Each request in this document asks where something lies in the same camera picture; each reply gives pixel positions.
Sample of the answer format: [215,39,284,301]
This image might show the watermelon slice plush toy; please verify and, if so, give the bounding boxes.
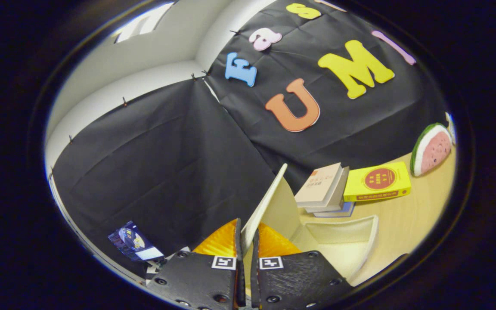
[410,123,453,177]

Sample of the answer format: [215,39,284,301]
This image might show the blue printed packet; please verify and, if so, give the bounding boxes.
[108,221,164,262]

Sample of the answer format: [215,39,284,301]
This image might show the white plush toy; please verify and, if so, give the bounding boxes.
[445,112,456,145]

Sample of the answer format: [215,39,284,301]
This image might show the grey cover book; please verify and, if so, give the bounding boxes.
[304,166,350,213]

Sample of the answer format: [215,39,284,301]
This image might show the yellow book with red circle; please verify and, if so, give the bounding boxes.
[343,161,412,202]

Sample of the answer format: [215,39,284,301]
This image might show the blue cover book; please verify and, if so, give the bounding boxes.
[313,201,355,218]

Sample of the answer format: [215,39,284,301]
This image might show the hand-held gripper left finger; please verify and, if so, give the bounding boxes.
[146,218,246,310]

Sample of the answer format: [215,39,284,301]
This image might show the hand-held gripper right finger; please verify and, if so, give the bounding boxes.
[250,222,354,310]

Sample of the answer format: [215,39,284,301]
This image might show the long ceiling light panel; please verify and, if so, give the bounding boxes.
[115,2,175,43]

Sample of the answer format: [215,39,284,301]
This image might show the cream storage box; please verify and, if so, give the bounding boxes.
[240,164,379,302]

